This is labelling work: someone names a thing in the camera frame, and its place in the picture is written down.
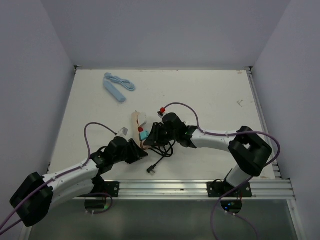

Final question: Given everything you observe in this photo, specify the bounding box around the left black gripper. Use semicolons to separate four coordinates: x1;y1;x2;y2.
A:
112;138;147;164

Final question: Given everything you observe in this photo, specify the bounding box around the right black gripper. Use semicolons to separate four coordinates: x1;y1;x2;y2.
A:
144;122;179;147

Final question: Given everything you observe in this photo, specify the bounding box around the cyan plug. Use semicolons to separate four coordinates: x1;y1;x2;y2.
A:
139;130;150;141

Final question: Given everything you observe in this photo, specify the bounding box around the black power cord with plug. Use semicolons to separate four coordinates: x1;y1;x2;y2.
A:
146;141;175;174

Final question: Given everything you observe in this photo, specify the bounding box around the white plug adapter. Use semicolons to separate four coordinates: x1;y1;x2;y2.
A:
137;112;147;127

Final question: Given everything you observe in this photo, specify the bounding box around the beige red power strip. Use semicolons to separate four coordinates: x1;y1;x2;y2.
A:
131;111;151;150

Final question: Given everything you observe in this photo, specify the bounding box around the light blue cord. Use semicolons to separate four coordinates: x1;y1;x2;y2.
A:
103;72;137;93

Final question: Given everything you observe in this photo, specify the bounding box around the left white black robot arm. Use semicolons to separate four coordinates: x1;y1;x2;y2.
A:
9;136;148;227

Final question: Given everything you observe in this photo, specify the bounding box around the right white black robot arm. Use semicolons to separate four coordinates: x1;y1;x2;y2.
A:
143;113;273;197

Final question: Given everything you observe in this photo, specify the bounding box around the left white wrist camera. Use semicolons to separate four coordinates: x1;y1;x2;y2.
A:
116;127;129;138

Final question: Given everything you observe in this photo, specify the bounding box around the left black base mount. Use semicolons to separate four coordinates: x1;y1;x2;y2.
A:
90;175;120;198

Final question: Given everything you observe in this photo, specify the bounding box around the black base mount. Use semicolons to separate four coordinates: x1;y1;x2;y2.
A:
206;179;253;198
90;175;120;198

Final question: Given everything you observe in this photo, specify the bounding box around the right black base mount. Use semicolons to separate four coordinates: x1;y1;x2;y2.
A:
206;179;253;198

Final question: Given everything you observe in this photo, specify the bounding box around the right aluminium side rail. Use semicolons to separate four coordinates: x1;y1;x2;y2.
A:
245;67;282;180

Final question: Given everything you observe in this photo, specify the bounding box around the aluminium mounting rail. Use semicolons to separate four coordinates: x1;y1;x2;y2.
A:
74;178;297;201

